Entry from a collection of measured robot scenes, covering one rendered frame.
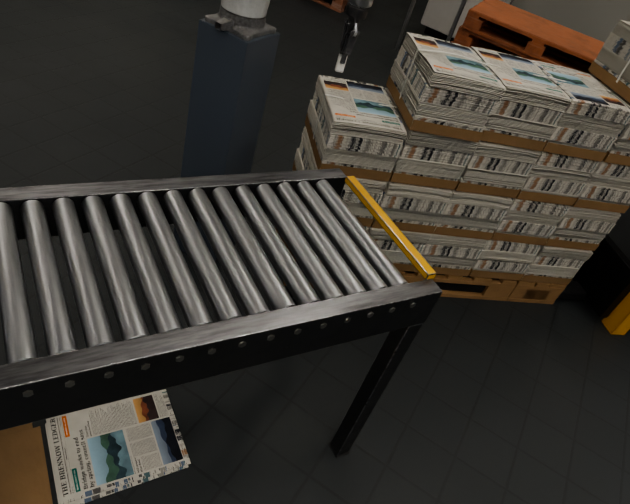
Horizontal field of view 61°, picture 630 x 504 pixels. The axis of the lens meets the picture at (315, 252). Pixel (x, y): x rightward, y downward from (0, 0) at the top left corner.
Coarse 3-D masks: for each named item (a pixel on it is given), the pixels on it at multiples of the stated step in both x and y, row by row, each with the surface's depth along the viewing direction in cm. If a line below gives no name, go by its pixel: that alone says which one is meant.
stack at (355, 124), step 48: (336, 96) 202; (384, 96) 214; (336, 144) 194; (384, 144) 197; (432, 144) 201; (480, 144) 205; (384, 192) 215; (432, 192) 216; (576, 192) 230; (384, 240) 231; (432, 240) 235; (480, 240) 240
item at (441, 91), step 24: (432, 72) 182; (456, 72) 185; (480, 72) 193; (408, 96) 198; (432, 96) 188; (456, 96) 188; (480, 96) 189; (432, 120) 193; (456, 120) 195; (480, 120) 197
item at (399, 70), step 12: (408, 36) 206; (420, 36) 206; (408, 48) 205; (432, 48) 200; (444, 48) 204; (456, 48) 208; (468, 48) 213; (396, 60) 214; (408, 60) 203; (480, 60) 204; (396, 72) 212; (396, 84) 212
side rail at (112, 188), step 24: (336, 168) 168; (0, 192) 121; (24, 192) 123; (48, 192) 125; (72, 192) 128; (96, 192) 130; (120, 192) 132; (48, 216) 127; (168, 216) 144; (192, 216) 148
